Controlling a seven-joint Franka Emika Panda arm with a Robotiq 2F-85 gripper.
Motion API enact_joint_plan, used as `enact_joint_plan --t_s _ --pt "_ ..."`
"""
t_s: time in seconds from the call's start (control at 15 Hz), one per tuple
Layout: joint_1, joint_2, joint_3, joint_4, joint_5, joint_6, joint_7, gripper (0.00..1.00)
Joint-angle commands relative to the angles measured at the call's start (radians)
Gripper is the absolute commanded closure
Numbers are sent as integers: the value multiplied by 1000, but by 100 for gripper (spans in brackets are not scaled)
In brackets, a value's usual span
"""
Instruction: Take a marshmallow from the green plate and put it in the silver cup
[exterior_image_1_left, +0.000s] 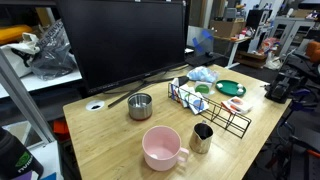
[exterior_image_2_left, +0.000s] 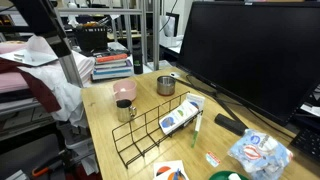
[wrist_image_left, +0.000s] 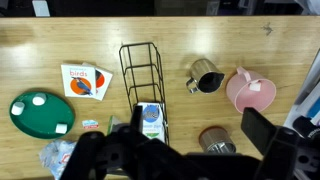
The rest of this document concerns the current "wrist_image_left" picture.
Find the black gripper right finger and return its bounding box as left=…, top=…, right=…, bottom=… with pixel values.
left=241, top=107, right=276, bottom=155

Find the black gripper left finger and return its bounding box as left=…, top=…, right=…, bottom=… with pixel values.
left=130, top=105, right=143, bottom=132

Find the white marshmallow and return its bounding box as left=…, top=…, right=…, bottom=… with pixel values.
left=55, top=124, right=68, bottom=134
left=32, top=93, right=46, bottom=106
left=11, top=102, right=25, bottom=115

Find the silver steel pitcher cup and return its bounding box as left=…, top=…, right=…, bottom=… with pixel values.
left=186, top=59, right=225, bottom=94

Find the plastic marshmallow bag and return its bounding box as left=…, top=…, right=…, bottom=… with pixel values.
left=39, top=139, right=76, bottom=180

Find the green plate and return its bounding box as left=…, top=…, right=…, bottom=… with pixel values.
left=9, top=91, right=75, bottom=139

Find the green white card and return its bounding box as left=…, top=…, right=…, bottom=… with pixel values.
left=107, top=115, right=124, bottom=134

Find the pink plastic mug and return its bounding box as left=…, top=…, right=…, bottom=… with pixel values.
left=226, top=66, right=277, bottom=113

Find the steel tumbler with red base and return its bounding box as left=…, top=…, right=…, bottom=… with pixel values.
left=199, top=126, right=236, bottom=153

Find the red white sticker label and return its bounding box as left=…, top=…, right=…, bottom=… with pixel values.
left=82, top=120, right=99, bottom=129

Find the birds picture book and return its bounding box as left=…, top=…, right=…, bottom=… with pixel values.
left=61, top=64, right=96, bottom=98

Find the black wire rack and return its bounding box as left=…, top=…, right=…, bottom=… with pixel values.
left=119, top=42, right=169, bottom=144

